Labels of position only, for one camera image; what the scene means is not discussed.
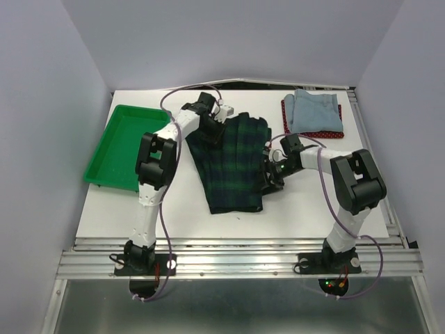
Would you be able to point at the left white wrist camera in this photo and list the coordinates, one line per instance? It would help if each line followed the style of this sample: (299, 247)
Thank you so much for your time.
(222, 112)

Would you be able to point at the green plastic tray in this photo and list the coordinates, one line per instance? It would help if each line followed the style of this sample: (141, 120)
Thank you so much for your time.
(114, 160)

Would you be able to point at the light blue denim skirt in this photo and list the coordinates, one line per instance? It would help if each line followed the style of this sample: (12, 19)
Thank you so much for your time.
(308, 112)

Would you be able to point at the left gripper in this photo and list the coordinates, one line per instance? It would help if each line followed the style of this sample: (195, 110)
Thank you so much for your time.
(217, 138)

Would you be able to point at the red polka dot skirt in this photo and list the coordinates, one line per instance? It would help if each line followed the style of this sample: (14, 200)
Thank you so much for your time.
(321, 134)

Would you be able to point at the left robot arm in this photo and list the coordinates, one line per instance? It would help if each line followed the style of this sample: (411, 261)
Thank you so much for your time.
(156, 165)

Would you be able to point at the green navy plaid skirt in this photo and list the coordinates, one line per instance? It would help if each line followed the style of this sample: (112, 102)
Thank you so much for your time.
(229, 172)

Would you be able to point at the aluminium rail frame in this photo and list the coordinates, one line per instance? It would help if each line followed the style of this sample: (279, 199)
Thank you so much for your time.
(214, 250)

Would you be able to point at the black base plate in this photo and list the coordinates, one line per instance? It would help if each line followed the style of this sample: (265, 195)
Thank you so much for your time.
(326, 264)
(161, 266)

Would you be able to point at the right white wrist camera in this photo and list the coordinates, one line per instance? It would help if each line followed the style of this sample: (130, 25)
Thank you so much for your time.
(275, 154)

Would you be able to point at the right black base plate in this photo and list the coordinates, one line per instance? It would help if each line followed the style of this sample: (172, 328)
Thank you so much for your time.
(326, 264)

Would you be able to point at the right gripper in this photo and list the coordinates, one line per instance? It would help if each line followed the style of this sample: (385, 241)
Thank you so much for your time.
(273, 183)

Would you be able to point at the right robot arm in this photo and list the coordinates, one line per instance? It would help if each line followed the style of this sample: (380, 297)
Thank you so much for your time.
(358, 186)

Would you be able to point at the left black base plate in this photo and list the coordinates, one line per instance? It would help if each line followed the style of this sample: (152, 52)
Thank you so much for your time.
(161, 266)

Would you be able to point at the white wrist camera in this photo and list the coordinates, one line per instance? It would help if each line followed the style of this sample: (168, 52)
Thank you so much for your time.
(222, 112)
(275, 154)

